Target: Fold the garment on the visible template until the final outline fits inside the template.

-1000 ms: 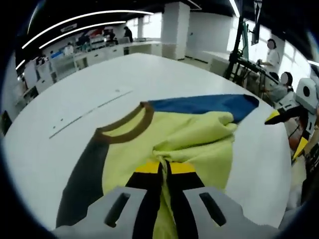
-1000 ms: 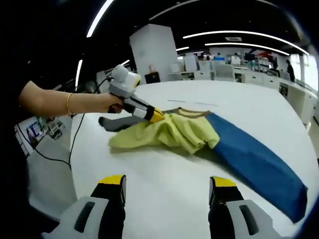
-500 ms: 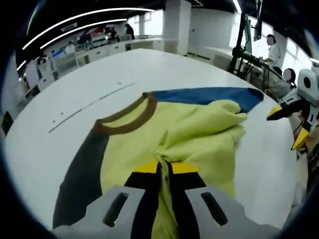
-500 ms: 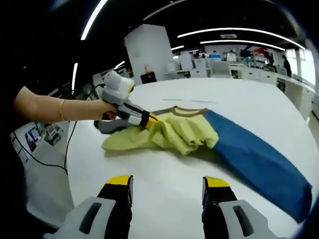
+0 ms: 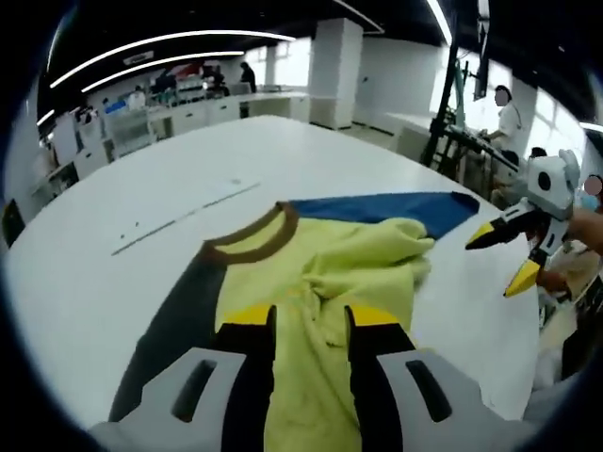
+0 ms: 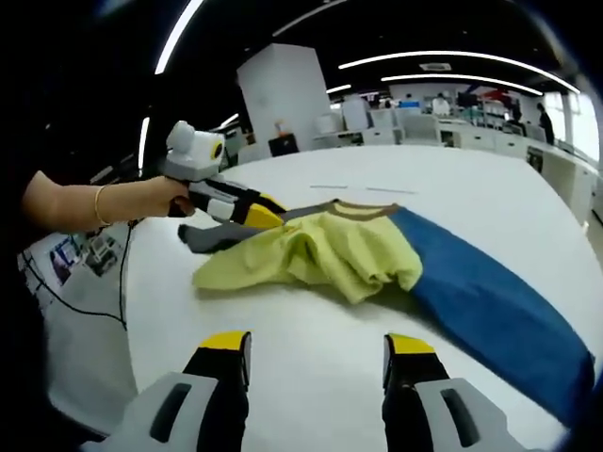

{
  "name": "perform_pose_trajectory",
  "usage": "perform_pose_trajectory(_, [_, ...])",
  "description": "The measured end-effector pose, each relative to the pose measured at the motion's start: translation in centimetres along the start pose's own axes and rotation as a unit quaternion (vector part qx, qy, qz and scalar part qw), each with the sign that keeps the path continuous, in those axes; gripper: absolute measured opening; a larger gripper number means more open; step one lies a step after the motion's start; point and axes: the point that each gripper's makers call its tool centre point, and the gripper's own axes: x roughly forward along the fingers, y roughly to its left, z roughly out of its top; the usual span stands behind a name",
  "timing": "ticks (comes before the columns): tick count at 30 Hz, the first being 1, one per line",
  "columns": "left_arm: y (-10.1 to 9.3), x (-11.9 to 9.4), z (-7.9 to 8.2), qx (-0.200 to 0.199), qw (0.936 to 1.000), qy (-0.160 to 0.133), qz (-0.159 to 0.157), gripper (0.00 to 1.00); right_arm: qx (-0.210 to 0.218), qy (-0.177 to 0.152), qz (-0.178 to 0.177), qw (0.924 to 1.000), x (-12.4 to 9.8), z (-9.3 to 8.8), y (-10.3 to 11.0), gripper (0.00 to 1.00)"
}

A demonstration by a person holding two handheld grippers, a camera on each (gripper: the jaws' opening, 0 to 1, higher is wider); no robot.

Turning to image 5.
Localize long ceiling light strip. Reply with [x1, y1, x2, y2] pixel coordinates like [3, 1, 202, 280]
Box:
[49, 30, 296, 89]

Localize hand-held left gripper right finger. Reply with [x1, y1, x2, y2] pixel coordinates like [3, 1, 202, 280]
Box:
[343, 304, 538, 452]

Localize bright ceiling light strip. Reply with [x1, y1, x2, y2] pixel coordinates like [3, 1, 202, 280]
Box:
[426, 0, 453, 43]

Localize short ceiling light strip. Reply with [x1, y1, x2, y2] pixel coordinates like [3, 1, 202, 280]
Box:
[82, 51, 246, 93]

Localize yellow blue grey garment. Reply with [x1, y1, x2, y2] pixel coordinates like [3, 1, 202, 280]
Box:
[107, 190, 481, 452]

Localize dark floor stand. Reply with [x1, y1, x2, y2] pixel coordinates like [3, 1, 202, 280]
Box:
[2, 200, 24, 246]

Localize white shelf cart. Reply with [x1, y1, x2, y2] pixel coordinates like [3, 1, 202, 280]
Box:
[101, 107, 152, 159]

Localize white square pillar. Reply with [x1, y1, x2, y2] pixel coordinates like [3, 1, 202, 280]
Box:
[308, 18, 364, 131]

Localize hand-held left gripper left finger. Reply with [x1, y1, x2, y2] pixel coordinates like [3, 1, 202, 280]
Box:
[89, 303, 279, 452]

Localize white counter cabinets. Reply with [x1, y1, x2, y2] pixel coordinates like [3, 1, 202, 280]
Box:
[155, 91, 312, 137]

